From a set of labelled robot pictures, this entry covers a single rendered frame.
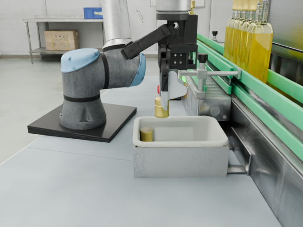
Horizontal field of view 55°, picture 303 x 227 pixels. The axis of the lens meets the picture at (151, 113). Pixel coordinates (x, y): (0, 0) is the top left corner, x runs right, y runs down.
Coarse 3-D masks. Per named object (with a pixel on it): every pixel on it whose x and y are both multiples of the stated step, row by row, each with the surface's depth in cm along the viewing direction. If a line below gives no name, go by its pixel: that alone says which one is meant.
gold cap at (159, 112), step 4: (160, 96) 70; (156, 100) 68; (160, 100) 67; (168, 100) 68; (156, 104) 68; (160, 104) 67; (168, 104) 68; (156, 108) 68; (160, 108) 68; (168, 108) 69; (156, 112) 69; (160, 112) 68; (164, 112) 68; (168, 112) 69; (156, 116) 69; (160, 116) 68; (164, 116) 68; (168, 116) 69
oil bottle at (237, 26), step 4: (240, 20) 87; (244, 20) 86; (236, 24) 88; (240, 24) 85; (236, 28) 87; (240, 28) 85; (236, 32) 87; (236, 36) 88; (236, 40) 88; (232, 44) 92; (236, 44) 88; (232, 48) 92; (236, 48) 88; (232, 52) 92; (236, 52) 88; (232, 56) 92; (236, 56) 88; (232, 60) 92; (236, 60) 89; (236, 64) 89
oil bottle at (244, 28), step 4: (248, 20) 81; (252, 20) 80; (244, 24) 82; (248, 24) 80; (244, 28) 81; (240, 32) 84; (244, 32) 81; (240, 36) 84; (244, 36) 81; (240, 40) 84; (244, 40) 81; (240, 44) 84; (244, 44) 81; (240, 48) 84; (240, 52) 84; (240, 56) 84; (240, 60) 84; (240, 64) 84
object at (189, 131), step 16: (160, 128) 81; (176, 128) 81; (192, 128) 82; (208, 128) 81; (144, 144) 65; (160, 144) 65; (176, 144) 65; (192, 144) 66; (208, 144) 66; (224, 144) 66
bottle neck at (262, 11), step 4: (260, 4) 74; (264, 4) 73; (268, 4) 74; (260, 8) 74; (264, 8) 74; (256, 12) 75; (260, 12) 74; (264, 12) 74; (256, 16) 75; (260, 16) 75; (264, 16) 74; (256, 20) 76; (260, 20) 75; (264, 20) 75
